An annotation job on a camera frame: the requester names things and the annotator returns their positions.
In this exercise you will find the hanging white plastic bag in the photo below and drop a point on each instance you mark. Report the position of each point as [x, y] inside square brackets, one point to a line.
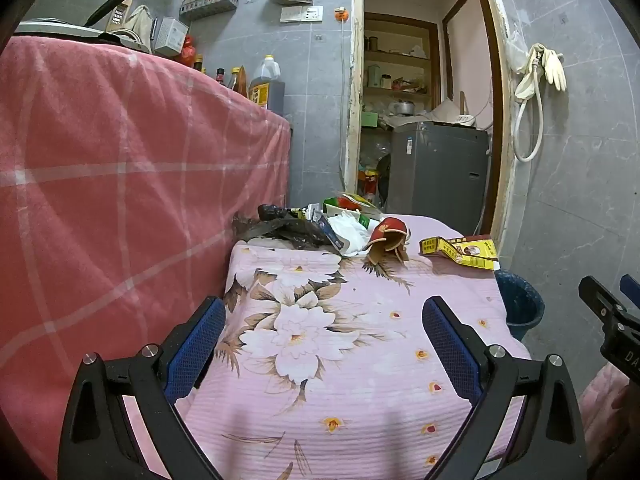
[514, 52]

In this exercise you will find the wooden wall shelf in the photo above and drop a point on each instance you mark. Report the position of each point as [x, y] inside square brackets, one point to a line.
[400, 57]

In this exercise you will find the person's pink fluffy clothing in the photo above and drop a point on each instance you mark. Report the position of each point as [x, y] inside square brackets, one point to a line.
[597, 390]

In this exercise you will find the white jar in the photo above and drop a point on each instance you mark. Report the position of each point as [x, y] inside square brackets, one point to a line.
[386, 81]

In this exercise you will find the metal rimmed pan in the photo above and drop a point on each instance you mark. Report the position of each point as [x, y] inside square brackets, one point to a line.
[75, 31]

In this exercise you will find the large cooking oil jug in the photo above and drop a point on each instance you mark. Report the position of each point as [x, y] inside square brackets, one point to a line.
[267, 87]

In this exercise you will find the black wok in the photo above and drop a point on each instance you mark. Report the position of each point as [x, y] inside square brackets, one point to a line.
[107, 7]

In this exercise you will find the wooden stick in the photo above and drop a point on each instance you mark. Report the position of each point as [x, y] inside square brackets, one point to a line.
[463, 102]

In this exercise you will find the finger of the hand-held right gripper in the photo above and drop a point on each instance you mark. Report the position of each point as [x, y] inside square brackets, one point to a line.
[632, 290]
[597, 295]

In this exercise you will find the blue trash bin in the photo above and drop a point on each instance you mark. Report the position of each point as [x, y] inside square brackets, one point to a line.
[520, 305]

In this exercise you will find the yellow cardboard box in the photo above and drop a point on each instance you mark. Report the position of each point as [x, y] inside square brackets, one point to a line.
[465, 252]

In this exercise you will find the white plastic bag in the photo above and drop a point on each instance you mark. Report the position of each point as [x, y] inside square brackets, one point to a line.
[350, 232]
[514, 52]

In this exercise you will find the white wall basket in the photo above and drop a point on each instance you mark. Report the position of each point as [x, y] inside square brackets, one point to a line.
[207, 7]

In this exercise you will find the metal pot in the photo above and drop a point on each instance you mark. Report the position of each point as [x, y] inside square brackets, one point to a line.
[402, 108]

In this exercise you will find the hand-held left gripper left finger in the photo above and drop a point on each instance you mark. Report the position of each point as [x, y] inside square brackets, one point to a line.
[197, 345]

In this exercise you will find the grey washing machine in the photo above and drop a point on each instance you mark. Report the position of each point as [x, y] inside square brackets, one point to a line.
[435, 175]

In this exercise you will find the black plastic bag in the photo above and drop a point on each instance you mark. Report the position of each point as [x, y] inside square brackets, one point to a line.
[280, 230]

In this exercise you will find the red capped bottle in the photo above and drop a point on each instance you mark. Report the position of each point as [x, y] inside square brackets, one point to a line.
[370, 187]

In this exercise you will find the green thermos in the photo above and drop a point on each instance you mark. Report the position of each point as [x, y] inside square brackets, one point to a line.
[373, 76]

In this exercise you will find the grey utensil holder box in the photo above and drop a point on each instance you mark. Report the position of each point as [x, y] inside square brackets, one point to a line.
[170, 36]

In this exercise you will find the cream rubber gloves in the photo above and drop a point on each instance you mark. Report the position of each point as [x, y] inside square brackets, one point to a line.
[550, 67]

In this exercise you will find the pink checked cloth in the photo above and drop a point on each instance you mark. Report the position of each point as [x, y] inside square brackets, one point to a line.
[110, 200]

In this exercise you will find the white wall socket panel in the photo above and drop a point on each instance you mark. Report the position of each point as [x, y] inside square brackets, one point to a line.
[301, 14]

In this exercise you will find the wooden door frame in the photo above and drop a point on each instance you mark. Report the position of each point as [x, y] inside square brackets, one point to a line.
[354, 85]

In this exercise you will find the pink floral tablecloth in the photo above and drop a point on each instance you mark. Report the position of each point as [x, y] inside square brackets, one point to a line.
[350, 350]

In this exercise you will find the green red snack packet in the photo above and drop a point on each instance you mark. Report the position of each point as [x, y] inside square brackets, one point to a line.
[350, 203]

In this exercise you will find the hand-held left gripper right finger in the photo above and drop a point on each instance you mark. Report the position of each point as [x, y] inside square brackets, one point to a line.
[450, 345]

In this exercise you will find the crushed red paper cup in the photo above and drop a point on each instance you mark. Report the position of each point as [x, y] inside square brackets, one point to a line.
[387, 242]

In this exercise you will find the crumpled paper sheet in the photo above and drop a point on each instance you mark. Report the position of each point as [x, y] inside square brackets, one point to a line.
[445, 110]

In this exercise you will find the person's right hand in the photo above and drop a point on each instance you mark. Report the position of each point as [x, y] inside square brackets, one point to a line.
[627, 425]

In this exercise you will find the blue white packet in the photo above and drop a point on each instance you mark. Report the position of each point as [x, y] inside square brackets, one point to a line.
[325, 227]

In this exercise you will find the beige hanging cloth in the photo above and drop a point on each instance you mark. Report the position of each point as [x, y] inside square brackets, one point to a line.
[140, 22]

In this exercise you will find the green box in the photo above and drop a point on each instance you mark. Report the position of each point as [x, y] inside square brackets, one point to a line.
[370, 119]

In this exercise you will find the orange wall hook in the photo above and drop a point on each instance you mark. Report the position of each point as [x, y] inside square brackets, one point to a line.
[340, 13]

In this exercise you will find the red plastic bag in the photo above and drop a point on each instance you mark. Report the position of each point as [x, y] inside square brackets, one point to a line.
[186, 51]

